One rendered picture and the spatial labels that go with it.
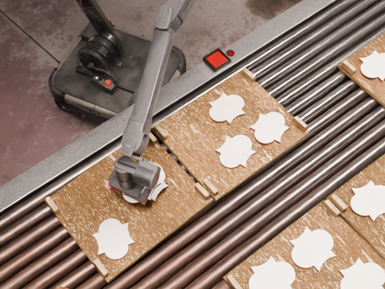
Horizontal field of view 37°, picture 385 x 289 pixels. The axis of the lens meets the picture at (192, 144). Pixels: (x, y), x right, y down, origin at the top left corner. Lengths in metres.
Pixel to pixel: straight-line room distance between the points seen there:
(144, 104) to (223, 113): 0.42
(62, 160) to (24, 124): 1.29
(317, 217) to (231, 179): 0.30
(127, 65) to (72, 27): 0.70
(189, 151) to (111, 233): 0.38
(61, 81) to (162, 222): 1.43
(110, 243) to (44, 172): 0.36
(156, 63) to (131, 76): 1.32
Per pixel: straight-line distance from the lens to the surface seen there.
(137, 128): 1.61
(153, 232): 1.77
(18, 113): 3.29
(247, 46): 2.20
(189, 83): 2.08
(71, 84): 3.01
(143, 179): 1.59
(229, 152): 1.88
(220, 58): 2.14
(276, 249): 1.76
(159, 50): 1.66
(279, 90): 2.08
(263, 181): 1.87
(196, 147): 1.90
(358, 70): 2.16
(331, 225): 1.82
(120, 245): 1.76
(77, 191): 1.87
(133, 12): 3.62
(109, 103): 2.90
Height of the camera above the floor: 2.57
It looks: 59 degrees down
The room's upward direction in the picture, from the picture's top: 3 degrees counter-clockwise
